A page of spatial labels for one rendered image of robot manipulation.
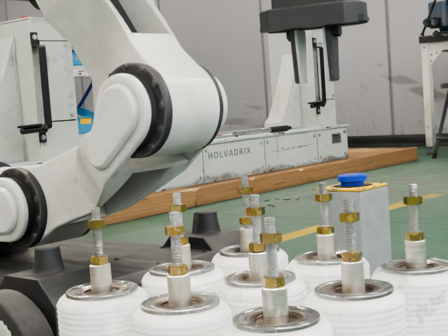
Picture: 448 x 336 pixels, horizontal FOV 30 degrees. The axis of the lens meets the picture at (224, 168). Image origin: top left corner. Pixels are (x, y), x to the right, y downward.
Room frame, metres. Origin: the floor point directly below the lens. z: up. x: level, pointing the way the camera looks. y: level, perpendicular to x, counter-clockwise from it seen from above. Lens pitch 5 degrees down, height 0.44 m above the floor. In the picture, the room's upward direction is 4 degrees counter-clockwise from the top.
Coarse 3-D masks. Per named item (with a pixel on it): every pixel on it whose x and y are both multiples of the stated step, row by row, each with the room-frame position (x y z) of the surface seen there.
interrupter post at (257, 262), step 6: (252, 252) 0.87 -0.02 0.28; (264, 252) 0.86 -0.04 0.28; (252, 258) 0.86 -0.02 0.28; (258, 258) 0.86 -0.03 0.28; (264, 258) 0.86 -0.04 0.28; (252, 264) 0.86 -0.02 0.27; (258, 264) 0.86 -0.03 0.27; (264, 264) 0.86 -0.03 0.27; (252, 270) 0.86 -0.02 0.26; (258, 270) 0.86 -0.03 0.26; (264, 270) 0.86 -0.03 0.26; (252, 276) 0.86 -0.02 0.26; (258, 276) 0.86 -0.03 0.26; (264, 276) 0.86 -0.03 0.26
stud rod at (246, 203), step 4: (244, 180) 1.03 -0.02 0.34; (244, 184) 1.03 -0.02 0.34; (244, 196) 1.03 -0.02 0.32; (248, 196) 1.03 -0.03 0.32; (244, 200) 1.03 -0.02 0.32; (248, 200) 1.03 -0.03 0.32; (244, 204) 1.03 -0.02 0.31; (248, 204) 1.03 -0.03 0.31; (244, 208) 1.03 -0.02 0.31; (244, 212) 1.03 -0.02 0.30; (244, 216) 1.04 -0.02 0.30; (248, 216) 1.03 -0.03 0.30; (244, 228) 1.04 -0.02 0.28; (248, 228) 1.03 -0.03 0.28
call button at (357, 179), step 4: (340, 176) 1.13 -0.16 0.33; (344, 176) 1.12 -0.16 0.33; (348, 176) 1.12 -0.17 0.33; (352, 176) 1.12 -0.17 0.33; (356, 176) 1.11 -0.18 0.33; (360, 176) 1.12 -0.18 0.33; (364, 176) 1.12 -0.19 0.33; (340, 180) 1.12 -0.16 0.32; (344, 180) 1.12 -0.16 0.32; (348, 180) 1.12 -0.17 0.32; (352, 180) 1.11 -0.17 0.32; (356, 180) 1.11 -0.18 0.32; (360, 180) 1.12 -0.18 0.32; (364, 180) 1.12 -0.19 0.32; (344, 184) 1.12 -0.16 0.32; (348, 184) 1.12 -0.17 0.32; (352, 184) 1.12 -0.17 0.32; (356, 184) 1.12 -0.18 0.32; (360, 184) 1.12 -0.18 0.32; (364, 184) 1.13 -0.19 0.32
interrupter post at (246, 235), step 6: (240, 228) 1.04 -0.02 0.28; (252, 228) 1.03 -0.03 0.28; (240, 234) 1.03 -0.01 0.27; (246, 234) 1.03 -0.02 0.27; (252, 234) 1.03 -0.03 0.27; (240, 240) 1.03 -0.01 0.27; (246, 240) 1.03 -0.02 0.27; (252, 240) 1.03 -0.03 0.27; (240, 246) 1.04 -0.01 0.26; (246, 246) 1.03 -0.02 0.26; (246, 252) 1.03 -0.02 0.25
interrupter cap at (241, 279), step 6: (246, 270) 0.90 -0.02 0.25; (282, 270) 0.89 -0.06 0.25; (288, 270) 0.89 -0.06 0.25; (228, 276) 0.88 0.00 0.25; (234, 276) 0.88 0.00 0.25; (240, 276) 0.88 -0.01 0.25; (246, 276) 0.88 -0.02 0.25; (288, 276) 0.87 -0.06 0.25; (294, 276) 0.86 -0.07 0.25; (228, 282) 0.85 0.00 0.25; (234, 282) 0.85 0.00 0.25; (240, 282) 0.85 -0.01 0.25; (246, 282) 0.85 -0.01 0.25; (252, 282) 0.85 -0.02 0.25; (258, 282) 0.84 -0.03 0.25; (288, 282) 0.85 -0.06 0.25
